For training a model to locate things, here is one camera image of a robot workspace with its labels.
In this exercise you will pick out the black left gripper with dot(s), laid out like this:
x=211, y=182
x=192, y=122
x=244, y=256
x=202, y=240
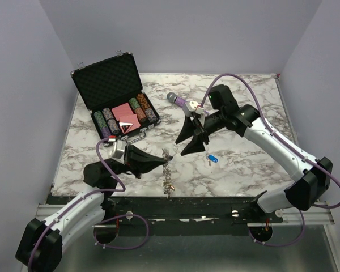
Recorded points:
x=137, y=161

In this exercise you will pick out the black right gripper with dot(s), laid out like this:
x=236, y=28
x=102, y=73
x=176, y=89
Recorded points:
x=196, y=144

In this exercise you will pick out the blue key tag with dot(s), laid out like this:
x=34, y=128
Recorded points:
x=211, y=159

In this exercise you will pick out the round metal key ring disc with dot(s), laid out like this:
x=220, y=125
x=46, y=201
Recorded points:
x=167, y=184

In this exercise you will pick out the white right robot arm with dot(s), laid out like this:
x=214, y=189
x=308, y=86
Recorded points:
x=309, y=174

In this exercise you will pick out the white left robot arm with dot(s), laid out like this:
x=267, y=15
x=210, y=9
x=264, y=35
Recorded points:
x=43, y=241

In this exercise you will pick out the all in triangle button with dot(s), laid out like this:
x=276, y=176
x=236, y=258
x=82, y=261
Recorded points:
x=125, y=126

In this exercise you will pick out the purple glitter microphone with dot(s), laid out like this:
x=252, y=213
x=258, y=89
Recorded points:
x=174, y=99

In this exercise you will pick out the red playing card deck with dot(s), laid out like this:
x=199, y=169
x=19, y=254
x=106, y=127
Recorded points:
x=124, y=113

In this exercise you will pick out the black poker chip case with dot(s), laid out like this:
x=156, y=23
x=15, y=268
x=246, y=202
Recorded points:
x=108, y=84

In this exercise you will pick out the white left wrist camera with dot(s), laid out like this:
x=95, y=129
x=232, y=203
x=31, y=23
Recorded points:
x=118, y=151

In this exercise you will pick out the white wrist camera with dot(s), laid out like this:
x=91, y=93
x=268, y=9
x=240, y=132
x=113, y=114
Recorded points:
x=118, y=151
x=193, y=109

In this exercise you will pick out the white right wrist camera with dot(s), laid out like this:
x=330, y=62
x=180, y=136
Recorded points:
x=193, y=109

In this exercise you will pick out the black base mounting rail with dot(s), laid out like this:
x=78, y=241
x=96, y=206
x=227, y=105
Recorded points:
x=180, y=216

